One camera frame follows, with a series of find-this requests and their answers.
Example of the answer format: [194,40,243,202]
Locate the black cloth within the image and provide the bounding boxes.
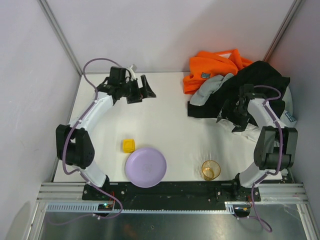
[187,61,290,126]

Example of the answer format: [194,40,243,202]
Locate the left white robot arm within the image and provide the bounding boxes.
[55,66,156,188]

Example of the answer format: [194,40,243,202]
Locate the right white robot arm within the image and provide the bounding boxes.
[217,84,298,200]

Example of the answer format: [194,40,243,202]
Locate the grey cloth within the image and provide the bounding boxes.
[189,73,234,107]

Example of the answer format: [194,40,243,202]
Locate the orange cloth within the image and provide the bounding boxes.
[182,48,253,95]

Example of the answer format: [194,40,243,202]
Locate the amber transparent cup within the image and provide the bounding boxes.
[201,160,221,181]

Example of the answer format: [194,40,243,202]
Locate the yellow cube block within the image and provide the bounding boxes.
[122,139,136,154]

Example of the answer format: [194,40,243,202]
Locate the lilac plastic plate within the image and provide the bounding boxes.
[125,147,167,188]

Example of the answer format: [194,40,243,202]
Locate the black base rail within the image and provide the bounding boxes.
[82,180,261,212]

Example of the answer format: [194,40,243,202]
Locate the aluminium frame profile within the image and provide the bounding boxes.
[31,181,320,240]

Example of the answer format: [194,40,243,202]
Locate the grey slotted cable duct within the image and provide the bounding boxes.
[46,202,251,215]

